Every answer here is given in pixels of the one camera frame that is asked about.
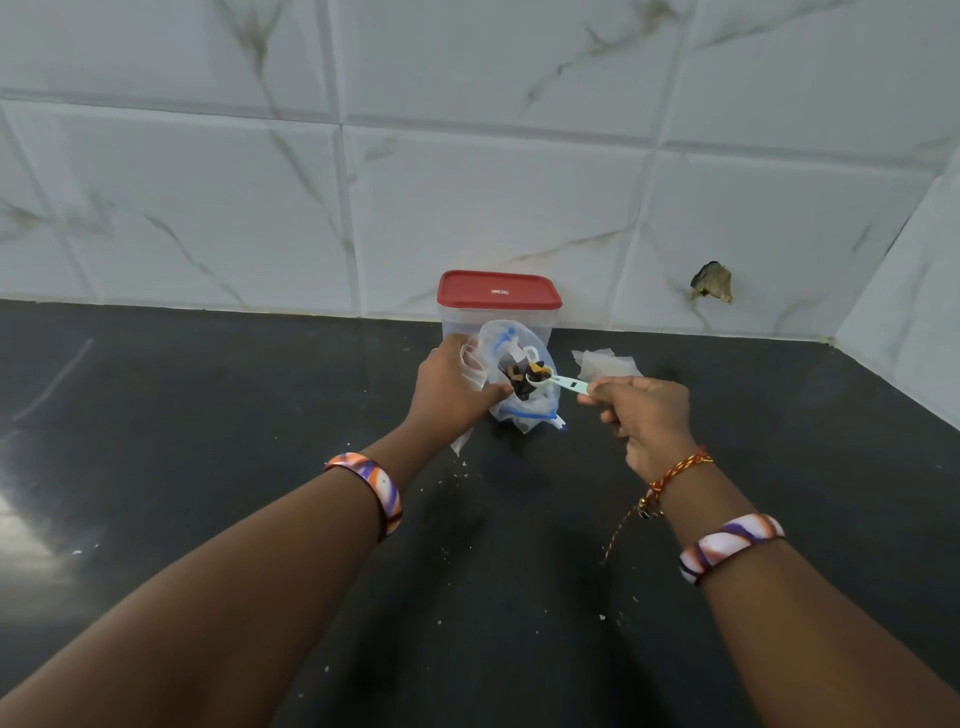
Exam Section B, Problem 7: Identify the person's right hand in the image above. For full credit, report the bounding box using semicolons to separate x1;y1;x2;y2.
577;376;699;485

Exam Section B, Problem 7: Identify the person's left hand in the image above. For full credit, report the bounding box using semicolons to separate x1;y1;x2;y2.
404;333;515;444

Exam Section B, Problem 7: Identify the large clear blue-zip bag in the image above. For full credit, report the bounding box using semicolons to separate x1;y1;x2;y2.
472;319;569;435

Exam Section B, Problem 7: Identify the mint green measuring spoon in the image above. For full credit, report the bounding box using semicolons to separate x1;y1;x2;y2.
524;365;591;397

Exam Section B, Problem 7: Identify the person's right forearm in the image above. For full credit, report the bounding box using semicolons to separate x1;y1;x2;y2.
659;464;960;728

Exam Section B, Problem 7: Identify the person's left forearm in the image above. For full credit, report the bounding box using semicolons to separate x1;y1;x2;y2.
0;419;444;728

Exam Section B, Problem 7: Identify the orange purple white bangle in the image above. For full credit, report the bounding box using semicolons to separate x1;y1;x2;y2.
323;452;404;541
678;513;786;586

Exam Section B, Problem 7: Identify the red yellow thread bracelet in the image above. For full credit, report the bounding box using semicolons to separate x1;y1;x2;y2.
601;448;715;565

